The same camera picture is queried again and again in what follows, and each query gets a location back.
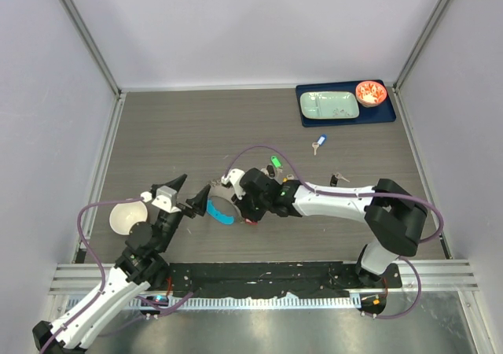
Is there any metal keyring holder blue handle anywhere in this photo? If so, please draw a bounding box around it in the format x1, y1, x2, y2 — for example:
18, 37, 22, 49
207, 179, 244, 226

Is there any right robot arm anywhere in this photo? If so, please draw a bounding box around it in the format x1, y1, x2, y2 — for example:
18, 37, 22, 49
221, 168, 428, 287

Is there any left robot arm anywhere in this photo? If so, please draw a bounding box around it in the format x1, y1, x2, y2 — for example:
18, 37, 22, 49
32, 174, 211, 353

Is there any black tagged key bunch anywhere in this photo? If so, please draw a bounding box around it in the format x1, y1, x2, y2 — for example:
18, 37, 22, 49
266, 165, 276, 178

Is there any yellow tagged key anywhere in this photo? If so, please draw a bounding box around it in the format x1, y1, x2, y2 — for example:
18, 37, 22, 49
283, 175, 296, 183

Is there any green tagged key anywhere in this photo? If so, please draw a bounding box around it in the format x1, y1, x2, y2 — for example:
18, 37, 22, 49
270, 155, 283, 172

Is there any blue tagged key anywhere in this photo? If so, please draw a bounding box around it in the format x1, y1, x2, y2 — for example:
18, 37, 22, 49
311, 135, 327, 156

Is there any light green rectangular plate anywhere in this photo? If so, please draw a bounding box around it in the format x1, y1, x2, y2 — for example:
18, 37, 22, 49
299, 91, 359, 120

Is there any dark blue tray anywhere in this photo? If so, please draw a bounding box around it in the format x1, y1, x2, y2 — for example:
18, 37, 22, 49
296, 80, 396, 127

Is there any red patterned bowl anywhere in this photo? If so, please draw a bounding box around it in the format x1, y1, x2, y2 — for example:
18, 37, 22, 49
355, 80, 387, 108

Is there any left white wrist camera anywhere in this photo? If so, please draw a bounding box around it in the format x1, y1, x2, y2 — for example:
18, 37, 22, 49
140, 191, 178, 207

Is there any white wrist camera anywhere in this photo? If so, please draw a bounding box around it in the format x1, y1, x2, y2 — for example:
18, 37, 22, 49
221, 168, 245, 200
140, 191, 178, 207

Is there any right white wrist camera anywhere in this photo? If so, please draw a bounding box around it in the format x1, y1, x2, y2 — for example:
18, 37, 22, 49
221, 168, 245, 200

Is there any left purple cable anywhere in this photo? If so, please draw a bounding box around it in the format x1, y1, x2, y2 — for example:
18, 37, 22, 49
39, 198, 197, 354

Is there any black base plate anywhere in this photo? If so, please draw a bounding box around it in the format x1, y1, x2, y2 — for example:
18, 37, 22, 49
151, 261, 402, 301

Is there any aluminium frame rail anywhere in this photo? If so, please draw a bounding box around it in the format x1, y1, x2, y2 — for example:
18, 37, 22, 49
31, 90, 127, 295

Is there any white slotted cable duct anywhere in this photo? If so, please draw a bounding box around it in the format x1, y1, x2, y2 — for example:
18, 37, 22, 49
66, 293, 362, 311

